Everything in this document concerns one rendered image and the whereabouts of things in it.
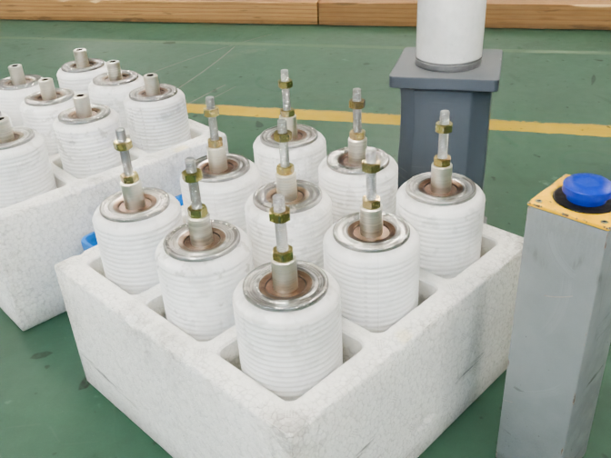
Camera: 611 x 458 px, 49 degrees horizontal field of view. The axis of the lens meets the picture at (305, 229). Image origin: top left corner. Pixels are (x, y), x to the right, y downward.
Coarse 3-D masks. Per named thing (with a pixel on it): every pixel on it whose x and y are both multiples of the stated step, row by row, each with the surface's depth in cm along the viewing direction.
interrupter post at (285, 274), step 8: (272, 256) 58; (272, 264) 58; (280, 264) 57; (288, 264) 57; (272, 272) 58; (280, 272) 57; (288, 272) 57; (296, 272) 58; (280, 280) 58; (288, 280) 58; (296, 280) 59; (280, 288) 58; (288, 288) 58; (296, 288) 59
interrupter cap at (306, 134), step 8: (272, 128) 90; (304, 128) 90; (312, 128) 89; (264, 136) 88; (272, 136) 88; (304, 136) 88; (312, 136) 87; (272, 144) 86; (288, 144) 85; (296, 144) 85; (304, 144) 85
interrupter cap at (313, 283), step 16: (256, 272) 61; (304, 272) 61; (320, 272) 60; (256, 288) 59; (272, 288) 59; (304, 288) 59; (320, 288) 58; (256, 304) 57; (272, 304) 57; (288, 304) 57; (304, 304) 56
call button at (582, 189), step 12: (564, 180) 57; (576, 180) 57; (588, 180) 57; (600, 180) 56; (564, 192) 57; (576, 192) 55; (588, 192) 55; (600, 192) 55; (588, 204) 56; (600, 204) 56
